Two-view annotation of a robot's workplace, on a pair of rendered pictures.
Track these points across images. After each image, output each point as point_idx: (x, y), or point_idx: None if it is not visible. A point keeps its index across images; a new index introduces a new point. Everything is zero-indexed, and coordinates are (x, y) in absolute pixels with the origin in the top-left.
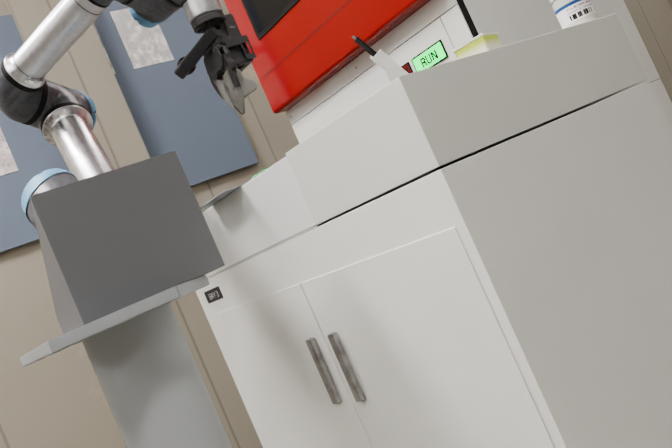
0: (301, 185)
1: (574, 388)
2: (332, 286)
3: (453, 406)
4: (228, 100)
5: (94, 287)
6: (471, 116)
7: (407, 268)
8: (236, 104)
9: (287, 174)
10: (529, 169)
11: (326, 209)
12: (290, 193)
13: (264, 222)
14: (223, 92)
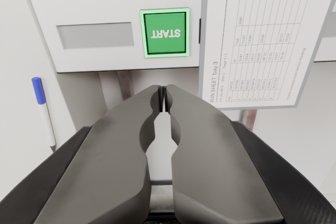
0: None
1: None
2: None
3: None
4: (186, 105)
5: None
6: None
7: None
8: (145, 89)
9: None
10: None
11: None
12: None
13: None
14: (205, 136)
